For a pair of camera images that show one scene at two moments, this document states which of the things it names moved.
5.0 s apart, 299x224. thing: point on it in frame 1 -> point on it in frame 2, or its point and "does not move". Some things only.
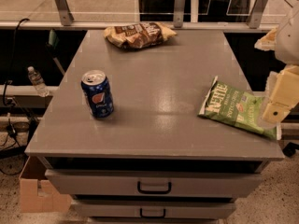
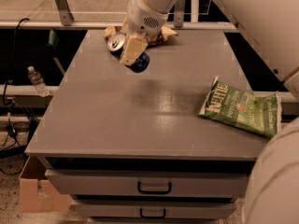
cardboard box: x=36 y=194 does not move
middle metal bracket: x=179 y=6 does not move
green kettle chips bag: x=228 y=104 does not move
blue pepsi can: x=98 y=92 -> x=115 y=44
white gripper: x=289 y=42 -> x=142 y=20
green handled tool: x=53 y=42 does not move
